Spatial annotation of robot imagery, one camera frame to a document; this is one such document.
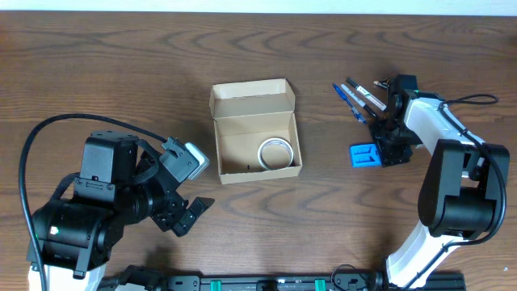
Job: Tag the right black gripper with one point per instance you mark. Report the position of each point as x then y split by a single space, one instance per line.
389 154

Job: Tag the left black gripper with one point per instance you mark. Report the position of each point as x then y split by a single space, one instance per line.
166 213

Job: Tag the blue plastic case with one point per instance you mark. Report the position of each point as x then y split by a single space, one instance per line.
364 155

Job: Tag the blue ballpoint pen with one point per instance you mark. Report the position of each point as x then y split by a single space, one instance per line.
353 109

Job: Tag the brown cardboard box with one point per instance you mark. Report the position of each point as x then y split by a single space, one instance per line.
245 114

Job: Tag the white tape roll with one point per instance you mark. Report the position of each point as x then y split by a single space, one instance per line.
275 153

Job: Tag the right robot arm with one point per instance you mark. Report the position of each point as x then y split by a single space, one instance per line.
463 198

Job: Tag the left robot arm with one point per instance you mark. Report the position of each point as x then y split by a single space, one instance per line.
123 180

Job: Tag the white Toyo whiteboard marker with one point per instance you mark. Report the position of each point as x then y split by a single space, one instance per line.
370 97

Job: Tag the correction tape dispenser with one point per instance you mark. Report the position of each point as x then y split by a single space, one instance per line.
379 83

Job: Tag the grey Sharpie marker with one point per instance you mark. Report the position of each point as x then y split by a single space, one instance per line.
360 102

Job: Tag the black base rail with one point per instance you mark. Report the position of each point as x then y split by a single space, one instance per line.
343 278

